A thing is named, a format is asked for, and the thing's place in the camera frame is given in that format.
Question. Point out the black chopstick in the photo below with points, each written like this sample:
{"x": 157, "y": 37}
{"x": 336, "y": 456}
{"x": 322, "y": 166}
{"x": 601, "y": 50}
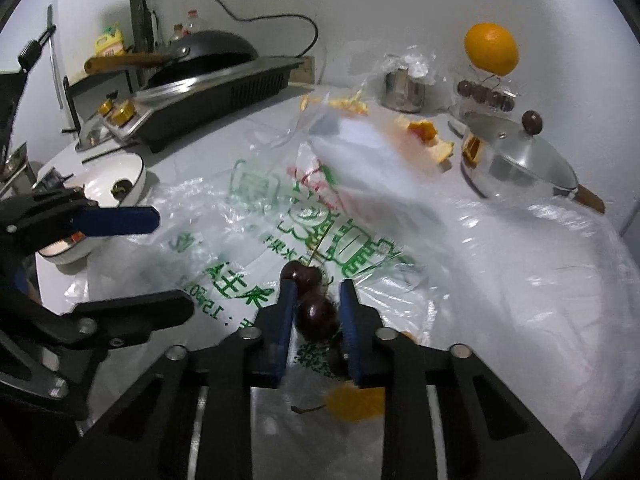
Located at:
{"x": 112, "y": 150}

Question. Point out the green printed plastic bag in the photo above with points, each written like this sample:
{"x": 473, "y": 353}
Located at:
{"x": 260, "y": 200}

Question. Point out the small orange piece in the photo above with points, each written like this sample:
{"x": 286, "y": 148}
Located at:
{"x": 355, "y": 402}

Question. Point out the white bowl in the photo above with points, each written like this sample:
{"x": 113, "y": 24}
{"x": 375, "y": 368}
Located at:
{"x": 100, "y": 180}

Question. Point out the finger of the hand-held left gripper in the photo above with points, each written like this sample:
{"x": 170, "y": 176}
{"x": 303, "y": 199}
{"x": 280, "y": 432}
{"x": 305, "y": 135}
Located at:
{"x": 120, "y": 221}
{"x": 130, "y": 315}

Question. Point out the dark red cherry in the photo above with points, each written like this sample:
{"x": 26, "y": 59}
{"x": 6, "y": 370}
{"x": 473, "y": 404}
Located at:
{"x": 300, "y": 275}
{"x": 336, "y": 360}
{"x": 316, "y": 317}

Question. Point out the silver induction cooker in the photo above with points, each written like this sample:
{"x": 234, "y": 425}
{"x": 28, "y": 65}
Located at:
{"x": 215, "y": 90}

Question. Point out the whole orange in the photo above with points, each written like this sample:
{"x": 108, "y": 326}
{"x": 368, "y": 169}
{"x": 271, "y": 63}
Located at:
{"x": 492, "y": 49}

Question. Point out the orange peel piece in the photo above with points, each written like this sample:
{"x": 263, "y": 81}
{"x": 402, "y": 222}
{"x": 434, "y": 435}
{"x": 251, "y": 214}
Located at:
{"x": 425, "y": 132}

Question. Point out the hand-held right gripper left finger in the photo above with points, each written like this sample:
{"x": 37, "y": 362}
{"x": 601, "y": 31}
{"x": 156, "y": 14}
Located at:
{"x": 285, "y": 340}

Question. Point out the steel pot with lid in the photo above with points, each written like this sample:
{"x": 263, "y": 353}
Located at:
{"x": 520, "y": 165}

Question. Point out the dark metal pole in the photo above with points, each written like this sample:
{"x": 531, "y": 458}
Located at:
{"x": 135, "y": 5}

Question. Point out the yellow oil bottle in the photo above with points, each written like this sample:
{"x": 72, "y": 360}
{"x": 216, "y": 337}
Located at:
{"x": 110, "y": 42}

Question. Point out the black metal rack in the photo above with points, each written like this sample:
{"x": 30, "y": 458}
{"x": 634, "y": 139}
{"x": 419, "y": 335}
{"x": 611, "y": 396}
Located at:
{"x": 72, "y": 105}

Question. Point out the glass pot lid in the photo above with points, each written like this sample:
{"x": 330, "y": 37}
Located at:
{"x": 95, "y": 132}

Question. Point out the small clear bottle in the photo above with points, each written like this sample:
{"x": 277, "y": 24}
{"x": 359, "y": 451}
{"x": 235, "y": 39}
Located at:
{"x": 176, "y": 34}

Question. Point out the steel cup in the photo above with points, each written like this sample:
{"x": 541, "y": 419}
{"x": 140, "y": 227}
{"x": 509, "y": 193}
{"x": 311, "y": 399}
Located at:
{"x": 402, "y": 92}

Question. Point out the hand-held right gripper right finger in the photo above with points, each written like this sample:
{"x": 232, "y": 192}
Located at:
{"x": 352, "y": 340}

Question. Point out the clear bottle with red cap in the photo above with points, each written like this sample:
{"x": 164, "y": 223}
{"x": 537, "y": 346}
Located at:
{"x": 195, "y": 22}

